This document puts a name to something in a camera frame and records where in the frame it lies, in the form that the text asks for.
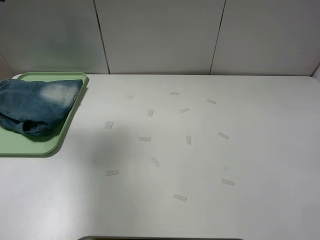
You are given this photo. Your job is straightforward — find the blue children's denim shorts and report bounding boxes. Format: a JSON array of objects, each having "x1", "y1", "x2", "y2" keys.
[{"x1": 0, "y1": 79, "x2": 83, "y2": 137}]

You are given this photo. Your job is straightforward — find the green plastic tray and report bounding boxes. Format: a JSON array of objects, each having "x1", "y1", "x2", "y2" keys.
[{"x1": 0, "y1": 72, "x2": 89, "y2": 158}]

